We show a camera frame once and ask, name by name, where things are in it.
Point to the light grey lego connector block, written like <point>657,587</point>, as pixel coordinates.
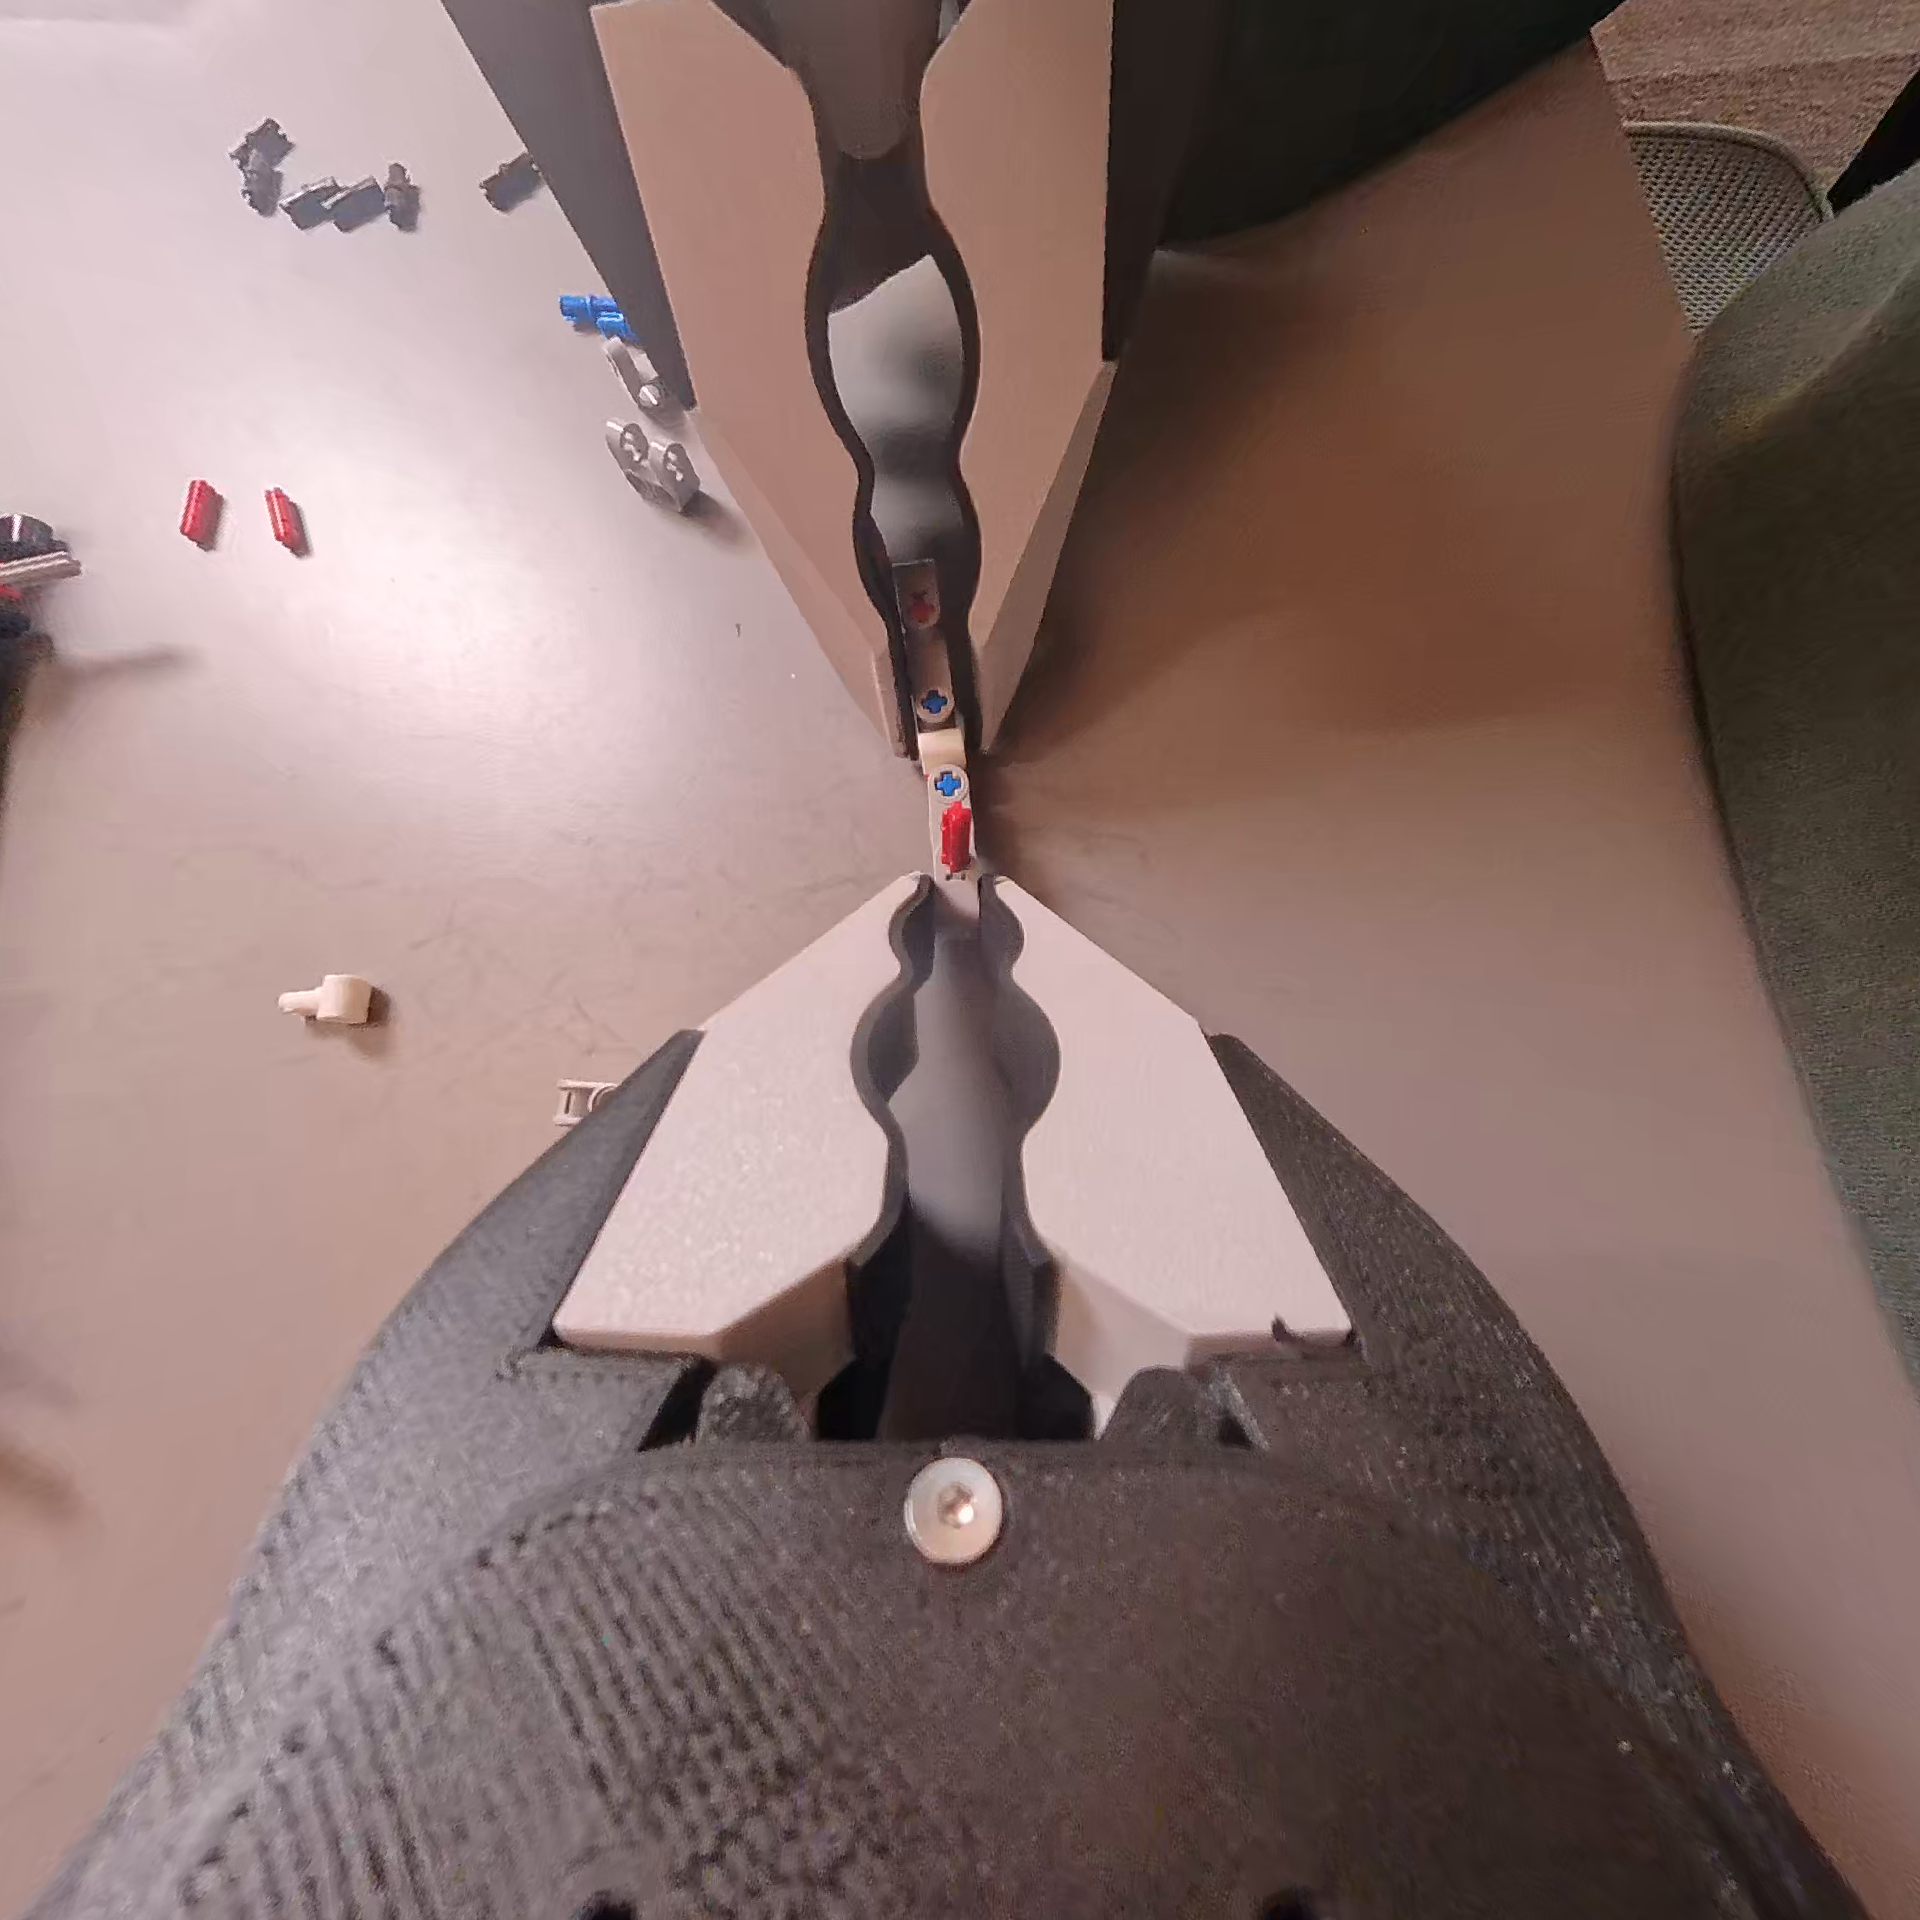
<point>580,1099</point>

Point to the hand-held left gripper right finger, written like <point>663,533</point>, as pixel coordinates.
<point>1184,1201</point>

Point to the black textured chair armrest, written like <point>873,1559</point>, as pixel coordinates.
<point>1349,90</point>

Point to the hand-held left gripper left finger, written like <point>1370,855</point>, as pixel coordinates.
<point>720,1201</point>

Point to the red lego pin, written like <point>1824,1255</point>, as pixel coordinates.
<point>954,832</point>
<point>284,517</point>
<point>200,513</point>

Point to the scattered black lego pins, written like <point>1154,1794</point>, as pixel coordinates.
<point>338,201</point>

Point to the lego car chassis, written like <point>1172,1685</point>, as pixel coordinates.
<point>23,562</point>

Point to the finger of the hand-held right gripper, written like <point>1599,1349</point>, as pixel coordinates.
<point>720,225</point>
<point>1044,225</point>

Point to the grey lego liftarm assembly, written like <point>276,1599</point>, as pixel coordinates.
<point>933,735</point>

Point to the white lego pin connector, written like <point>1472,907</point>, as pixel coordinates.
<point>332,996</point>

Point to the grey mesh chair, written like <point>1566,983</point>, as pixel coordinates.
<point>1724,225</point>

